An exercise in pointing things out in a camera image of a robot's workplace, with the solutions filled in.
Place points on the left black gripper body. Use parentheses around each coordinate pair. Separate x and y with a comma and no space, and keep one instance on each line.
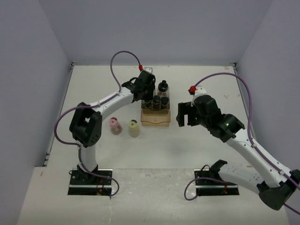
(149,92)

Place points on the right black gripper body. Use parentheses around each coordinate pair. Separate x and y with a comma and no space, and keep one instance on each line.
(201,119)

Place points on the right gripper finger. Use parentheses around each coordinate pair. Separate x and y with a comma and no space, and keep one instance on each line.
(183,110)
(192,119)

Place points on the small black spice bottle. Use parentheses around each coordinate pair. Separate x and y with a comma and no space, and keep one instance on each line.
(147,104)

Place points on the small black pepper bottle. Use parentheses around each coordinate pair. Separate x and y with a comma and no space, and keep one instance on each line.
(156,102)

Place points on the small dark spice bottle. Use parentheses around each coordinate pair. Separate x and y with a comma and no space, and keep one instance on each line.
(165,103)

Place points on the large brown spice jar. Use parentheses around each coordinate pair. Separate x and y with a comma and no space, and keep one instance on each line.
(163,84)

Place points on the yellow lid spice jar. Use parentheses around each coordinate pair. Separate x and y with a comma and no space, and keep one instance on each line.
(133,128)

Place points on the pink lid spice jar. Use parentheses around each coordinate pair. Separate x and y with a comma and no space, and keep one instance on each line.
(115,126)

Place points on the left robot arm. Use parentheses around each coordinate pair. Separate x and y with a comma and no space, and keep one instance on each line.
(86,124)

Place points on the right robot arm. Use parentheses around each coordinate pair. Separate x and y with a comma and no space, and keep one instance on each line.
(271,180)

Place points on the clear top tier tray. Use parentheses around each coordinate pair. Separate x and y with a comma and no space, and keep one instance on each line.
(163,91)

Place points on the grey middle tier tray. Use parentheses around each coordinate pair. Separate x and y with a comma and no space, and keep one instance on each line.
(152,106)

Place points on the orange bottom tier tray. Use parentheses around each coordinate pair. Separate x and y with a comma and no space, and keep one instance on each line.
(150,118)

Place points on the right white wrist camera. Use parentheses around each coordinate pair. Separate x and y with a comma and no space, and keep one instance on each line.
(196,92)

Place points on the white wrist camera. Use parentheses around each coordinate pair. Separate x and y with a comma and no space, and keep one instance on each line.
(196,92)
(146,76)

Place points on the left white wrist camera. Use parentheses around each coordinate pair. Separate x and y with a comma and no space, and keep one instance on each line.
(146,76)

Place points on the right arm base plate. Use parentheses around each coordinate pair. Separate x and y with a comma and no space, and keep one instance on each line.
(213,188)

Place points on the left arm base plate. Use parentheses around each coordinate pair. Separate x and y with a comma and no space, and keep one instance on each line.
(88,185)

